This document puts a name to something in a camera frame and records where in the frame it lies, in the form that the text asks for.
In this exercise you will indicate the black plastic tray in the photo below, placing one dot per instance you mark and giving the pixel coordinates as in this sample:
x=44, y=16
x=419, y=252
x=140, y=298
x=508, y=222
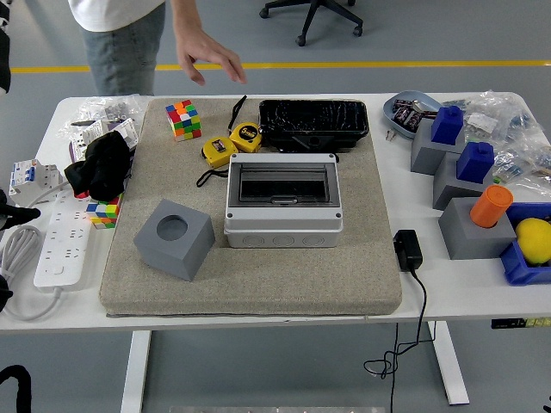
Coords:
x=314, y=118

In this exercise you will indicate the grey plastic electrical box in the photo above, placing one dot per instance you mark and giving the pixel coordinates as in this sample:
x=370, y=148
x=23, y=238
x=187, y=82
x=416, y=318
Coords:
x=284, y=223

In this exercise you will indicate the black table control panel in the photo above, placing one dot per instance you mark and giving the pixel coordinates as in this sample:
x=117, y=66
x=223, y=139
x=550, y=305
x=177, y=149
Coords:
x=512, y=322

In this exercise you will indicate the purple packet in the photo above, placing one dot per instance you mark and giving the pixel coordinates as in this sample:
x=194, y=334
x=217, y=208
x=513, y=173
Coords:
x=414, y=120
x=401, y=112

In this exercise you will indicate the pale blue dish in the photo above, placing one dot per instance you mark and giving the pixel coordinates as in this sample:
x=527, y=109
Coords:
x=396, y=125

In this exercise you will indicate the blue plastic bin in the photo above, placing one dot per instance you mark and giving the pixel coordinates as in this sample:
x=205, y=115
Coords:
x=521, y=271

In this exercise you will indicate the black office chair base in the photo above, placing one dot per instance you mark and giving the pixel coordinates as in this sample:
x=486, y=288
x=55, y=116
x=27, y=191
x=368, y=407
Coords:
x=314, y=13

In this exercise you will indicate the small metal clip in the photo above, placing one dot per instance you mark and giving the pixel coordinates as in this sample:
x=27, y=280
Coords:
x=390, y=135

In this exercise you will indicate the white purple carton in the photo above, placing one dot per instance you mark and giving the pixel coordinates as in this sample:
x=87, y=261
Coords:
x=116, y=131

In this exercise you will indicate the clear bag of small parts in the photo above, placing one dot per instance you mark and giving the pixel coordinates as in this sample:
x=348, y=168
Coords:
x=99, y=107

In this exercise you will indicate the yellow fruit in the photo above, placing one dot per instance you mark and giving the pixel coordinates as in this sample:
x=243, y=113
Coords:
x=536, y=241

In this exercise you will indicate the clear bag of components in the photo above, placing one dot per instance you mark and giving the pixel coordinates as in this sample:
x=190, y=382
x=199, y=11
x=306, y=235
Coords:
x=495, y=116
x=523, y=165

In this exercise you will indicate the white table leg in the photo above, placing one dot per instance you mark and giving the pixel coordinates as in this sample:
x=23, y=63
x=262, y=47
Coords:
x=450, y=365
x=135, y=370

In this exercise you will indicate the grey block with round hole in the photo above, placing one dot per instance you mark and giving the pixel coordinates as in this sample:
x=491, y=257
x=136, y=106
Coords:
x=181, y=254
x=465, y=236

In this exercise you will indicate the grey-brown fabric mat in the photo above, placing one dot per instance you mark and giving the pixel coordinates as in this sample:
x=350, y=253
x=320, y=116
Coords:
x=258, y=279

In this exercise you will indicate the transparent hinged box lid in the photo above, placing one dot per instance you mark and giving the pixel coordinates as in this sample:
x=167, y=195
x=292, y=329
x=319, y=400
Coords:
x=284, y=185

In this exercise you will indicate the person's left hand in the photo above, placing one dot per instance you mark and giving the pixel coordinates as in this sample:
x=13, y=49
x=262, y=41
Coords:
x=202, y=47

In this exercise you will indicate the orange cylinder battery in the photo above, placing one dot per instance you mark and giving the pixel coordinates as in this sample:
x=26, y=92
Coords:
x=490, y=206

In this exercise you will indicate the grey block with square hole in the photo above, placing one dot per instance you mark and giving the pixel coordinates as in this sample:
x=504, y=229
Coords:
x=452, y=189
x=426, y=157

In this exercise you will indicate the small colourful puzzle cube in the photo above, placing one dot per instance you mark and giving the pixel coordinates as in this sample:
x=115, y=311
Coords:
x=105, y=213

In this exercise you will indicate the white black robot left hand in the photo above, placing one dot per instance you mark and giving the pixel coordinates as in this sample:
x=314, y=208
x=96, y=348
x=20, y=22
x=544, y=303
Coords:
x=4, y=56

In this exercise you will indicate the blue square battery block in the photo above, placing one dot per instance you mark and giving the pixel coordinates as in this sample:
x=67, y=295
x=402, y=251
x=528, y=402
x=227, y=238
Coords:
x=447, y=125
x=474, y=161

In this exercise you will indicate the person's left forearm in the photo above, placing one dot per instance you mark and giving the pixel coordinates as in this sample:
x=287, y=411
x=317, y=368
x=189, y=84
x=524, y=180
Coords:
x=183, y=13

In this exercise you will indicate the white power strip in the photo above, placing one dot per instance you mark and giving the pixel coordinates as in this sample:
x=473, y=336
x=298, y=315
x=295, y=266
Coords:
x=64, y=254

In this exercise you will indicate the white circuit breaker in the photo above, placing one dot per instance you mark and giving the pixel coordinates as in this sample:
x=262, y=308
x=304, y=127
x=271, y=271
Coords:
x=30, y=180

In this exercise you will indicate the person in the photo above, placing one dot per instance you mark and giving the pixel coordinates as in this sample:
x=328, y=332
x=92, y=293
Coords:
x=120, y=43

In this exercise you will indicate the black power adapter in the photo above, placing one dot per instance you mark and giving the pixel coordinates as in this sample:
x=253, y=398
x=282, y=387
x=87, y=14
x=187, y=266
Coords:
x=408, y=249

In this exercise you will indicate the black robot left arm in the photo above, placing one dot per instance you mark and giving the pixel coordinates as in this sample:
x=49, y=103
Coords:
x=17, y=213

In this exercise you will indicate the large colourful puzzle cube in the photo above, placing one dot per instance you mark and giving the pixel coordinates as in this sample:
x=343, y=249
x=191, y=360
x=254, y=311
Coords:
x=185, y=122

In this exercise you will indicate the black cloth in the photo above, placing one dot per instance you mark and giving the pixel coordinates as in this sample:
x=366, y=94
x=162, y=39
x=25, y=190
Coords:
x=103, y=168

